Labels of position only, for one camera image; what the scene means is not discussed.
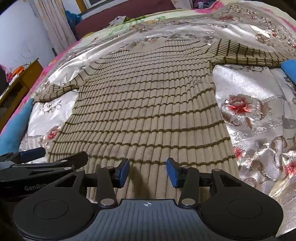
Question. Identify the blue knitted garment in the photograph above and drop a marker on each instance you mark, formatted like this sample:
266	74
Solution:
289	70

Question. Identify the silver floral satin bedspread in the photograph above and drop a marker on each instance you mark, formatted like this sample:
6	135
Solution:
254	139

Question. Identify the beige striped knit sweater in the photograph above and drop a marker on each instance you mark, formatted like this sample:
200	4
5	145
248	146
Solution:
148	104

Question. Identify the cream pink floral bedsheet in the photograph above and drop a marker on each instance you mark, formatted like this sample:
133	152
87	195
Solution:
148	19

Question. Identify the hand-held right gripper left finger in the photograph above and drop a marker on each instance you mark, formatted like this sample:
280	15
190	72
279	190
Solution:
123	172

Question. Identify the pile of colourful clothes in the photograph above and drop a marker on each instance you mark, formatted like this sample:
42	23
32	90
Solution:
203	3

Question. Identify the white crumpled cloth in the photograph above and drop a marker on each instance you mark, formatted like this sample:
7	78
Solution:
116	20

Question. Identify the window with yellow frame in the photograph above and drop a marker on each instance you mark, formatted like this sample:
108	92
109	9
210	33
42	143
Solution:
94	3

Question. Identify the blue plastic bag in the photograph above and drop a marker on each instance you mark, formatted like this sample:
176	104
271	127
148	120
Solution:
70	19

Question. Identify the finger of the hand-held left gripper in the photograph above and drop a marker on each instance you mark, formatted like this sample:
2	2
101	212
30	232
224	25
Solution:
69	161
34	152

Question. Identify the beige curtain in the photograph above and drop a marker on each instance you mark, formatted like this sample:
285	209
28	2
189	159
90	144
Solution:
55	25

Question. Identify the maroon headboard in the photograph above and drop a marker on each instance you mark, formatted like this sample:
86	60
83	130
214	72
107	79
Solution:
104	19

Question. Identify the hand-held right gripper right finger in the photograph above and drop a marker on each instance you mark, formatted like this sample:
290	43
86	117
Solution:
172	172

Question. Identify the wooden cabinet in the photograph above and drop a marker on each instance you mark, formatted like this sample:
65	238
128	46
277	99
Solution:
20	85

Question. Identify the blue cloth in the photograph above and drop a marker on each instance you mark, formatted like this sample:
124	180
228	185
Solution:
16	129

